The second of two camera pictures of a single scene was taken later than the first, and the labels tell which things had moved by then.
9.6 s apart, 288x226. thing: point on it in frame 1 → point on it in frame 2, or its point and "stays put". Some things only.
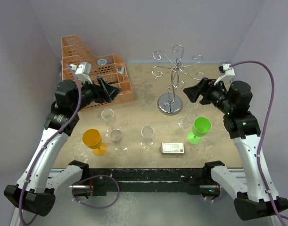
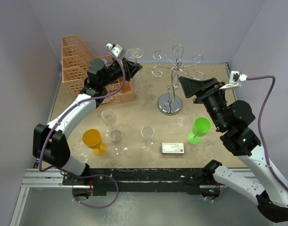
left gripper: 104,92 → 131,68
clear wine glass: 116,135 stays put
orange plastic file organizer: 109,67 stays put
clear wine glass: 109,118 stays put
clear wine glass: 184,122 → 135,53
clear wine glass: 147,134 stays put
